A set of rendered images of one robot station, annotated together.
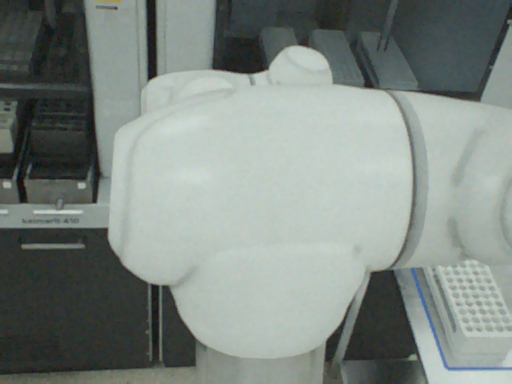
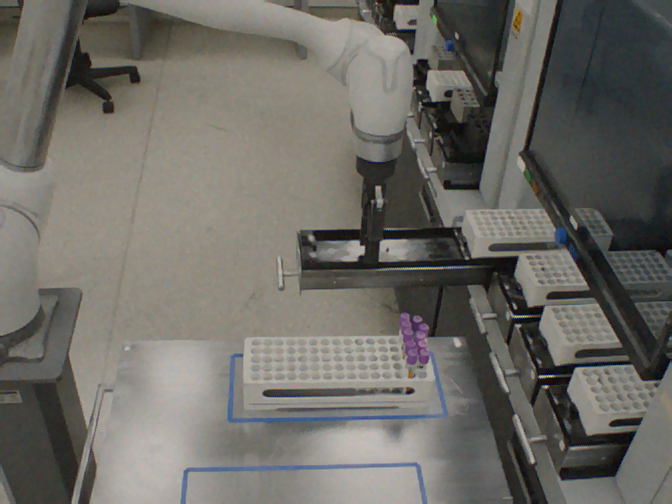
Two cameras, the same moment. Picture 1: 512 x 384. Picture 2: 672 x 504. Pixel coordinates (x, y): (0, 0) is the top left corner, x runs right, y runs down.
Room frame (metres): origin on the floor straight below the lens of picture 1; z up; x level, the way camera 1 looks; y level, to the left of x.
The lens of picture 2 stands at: (0.90, -1.20, 1.72)
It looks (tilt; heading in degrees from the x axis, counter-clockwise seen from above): 38 degrees down; 95
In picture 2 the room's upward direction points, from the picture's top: 4 degrees clockwise
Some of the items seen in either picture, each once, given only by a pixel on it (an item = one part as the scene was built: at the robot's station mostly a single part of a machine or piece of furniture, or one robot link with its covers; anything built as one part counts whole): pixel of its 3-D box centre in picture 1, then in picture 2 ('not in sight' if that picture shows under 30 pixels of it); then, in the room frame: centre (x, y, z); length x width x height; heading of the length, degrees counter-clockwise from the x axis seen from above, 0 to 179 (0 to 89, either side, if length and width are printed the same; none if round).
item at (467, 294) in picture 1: (460, 283); (336, 372); (0.85, -0.38, 0.85); 0.30 x 0.10 x 0.06; 11
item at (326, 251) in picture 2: not in sight; (449, 256); (1.05, 0.06, 0.78); 0.73 x 0.14 x 0.09; 13
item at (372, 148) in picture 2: not in sight; (378, 139); (0.87, -0.01, 1.08); 0.09 x 0.09 x 0.06
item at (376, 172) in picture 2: not in sight; (375, 173); (0.87, -0.01, 1.01); 0.08 x 0.07 x 0.09; 103
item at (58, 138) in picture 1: (59, 140); (475, 134); (1.10, 0.48, 0.85); 0.12 x 0.02 x 0.06; 103
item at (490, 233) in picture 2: not in sight; (535, 234); (1.22, 0.10, 0.83); 0.30 x 0.10 x 0.06; 13
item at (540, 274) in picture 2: not in sight; (594, 279); (1.32, -0.04, 0.83); 0.30 x 0.10 x 0.06; 13
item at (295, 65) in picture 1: (290, 98); (380, 80); (0.87, 0.00, 1.19); 0.13 x 0.11 x 0.16; 106
